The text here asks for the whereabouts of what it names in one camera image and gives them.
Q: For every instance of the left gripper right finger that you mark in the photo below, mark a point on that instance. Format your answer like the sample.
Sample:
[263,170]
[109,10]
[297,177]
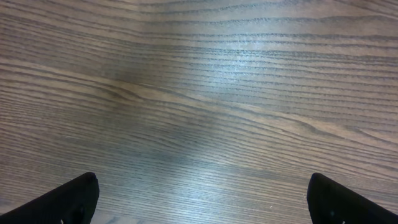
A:
[332,203]

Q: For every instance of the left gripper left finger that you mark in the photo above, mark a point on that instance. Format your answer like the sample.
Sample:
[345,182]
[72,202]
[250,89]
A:
[71,203]

